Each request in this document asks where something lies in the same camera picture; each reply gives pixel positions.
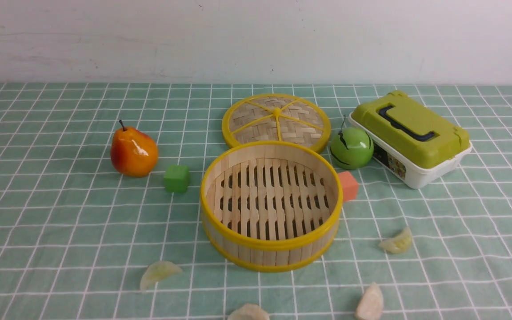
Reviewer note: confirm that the pale dumpling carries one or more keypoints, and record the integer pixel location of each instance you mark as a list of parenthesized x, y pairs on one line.
[(399, 243), (371, 305), (157, 272), (249, 312)]

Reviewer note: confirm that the bamboo steamer tray yellow rim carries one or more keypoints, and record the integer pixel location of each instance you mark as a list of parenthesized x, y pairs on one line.
[(271, 206)]

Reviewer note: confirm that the woven bamboo steamer lid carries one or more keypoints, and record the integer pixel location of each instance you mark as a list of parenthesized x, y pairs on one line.
[(276, 116)]

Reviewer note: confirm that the green cube block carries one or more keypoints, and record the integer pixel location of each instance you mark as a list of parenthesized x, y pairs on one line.
[(176, 178)]

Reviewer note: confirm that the green apple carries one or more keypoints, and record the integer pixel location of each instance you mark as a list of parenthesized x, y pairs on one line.
[(351, 148)]

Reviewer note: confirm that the orange cube block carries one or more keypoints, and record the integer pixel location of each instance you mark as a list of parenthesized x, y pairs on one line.
[(349, 185)]

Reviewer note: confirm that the orange red pear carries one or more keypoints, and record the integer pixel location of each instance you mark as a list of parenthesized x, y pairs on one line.
[(133, 153)]

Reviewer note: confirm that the green lidded white box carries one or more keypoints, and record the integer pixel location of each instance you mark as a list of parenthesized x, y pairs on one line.
[(410, 140)]

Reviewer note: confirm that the green checkered tablecloth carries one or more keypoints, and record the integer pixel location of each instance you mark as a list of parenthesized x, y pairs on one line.
[(76, 236)]

